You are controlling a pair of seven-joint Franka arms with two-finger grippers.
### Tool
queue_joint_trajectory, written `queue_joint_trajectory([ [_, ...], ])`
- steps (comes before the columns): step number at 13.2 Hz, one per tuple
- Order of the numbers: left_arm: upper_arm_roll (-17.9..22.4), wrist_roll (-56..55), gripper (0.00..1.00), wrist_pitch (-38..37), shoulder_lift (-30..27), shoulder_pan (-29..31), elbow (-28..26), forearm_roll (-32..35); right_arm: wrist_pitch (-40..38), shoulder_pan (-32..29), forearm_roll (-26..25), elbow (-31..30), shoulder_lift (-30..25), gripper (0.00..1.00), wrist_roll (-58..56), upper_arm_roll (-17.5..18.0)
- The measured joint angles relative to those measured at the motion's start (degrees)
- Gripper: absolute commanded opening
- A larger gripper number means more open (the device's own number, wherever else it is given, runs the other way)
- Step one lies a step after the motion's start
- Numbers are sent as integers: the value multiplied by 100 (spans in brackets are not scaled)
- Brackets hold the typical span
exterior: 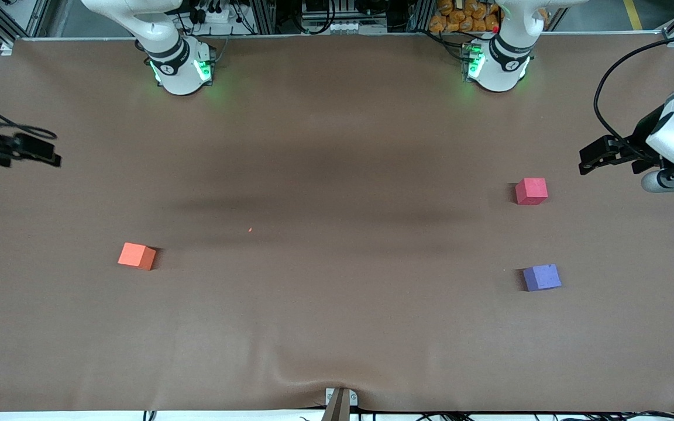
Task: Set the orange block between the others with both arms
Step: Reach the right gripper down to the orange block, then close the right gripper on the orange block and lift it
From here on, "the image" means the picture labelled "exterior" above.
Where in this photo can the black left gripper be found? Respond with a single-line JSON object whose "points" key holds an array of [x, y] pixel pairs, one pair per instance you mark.
{"points": [[645, 135]]}

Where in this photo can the orange foam block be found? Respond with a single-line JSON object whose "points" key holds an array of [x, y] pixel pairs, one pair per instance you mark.
{"points": [[135, 255]]}

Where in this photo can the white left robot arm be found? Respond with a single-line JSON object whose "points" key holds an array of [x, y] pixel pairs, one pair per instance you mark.
{"points": [[498, 73]]}

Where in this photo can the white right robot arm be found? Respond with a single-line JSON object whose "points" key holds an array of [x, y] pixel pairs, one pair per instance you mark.
{"points": [[179, 76]]}

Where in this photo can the red foam block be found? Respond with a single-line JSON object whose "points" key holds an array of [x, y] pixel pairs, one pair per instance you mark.
{"points": [[531, 191]]}

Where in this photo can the purple foam block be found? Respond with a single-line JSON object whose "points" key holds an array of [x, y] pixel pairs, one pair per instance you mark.
{"points": [[542, 278]]}

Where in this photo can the heap of orange items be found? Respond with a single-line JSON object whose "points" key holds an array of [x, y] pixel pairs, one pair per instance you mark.
{"points": [[460, 17]]}

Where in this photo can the brown table cover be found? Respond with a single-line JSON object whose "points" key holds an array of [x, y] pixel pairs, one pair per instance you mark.
{"points": [[337, 146]]}

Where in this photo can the long white power strip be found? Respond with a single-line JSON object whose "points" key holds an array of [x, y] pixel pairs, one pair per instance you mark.
{"points": [[343, 27]]}

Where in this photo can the aluminium frame profile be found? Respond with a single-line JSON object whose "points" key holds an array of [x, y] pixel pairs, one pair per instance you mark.
{"points": [[38, 14], [264, 17]]}

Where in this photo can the metal clamp bracket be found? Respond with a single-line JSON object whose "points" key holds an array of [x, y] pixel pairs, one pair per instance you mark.
{"points": [[340, 406]]}

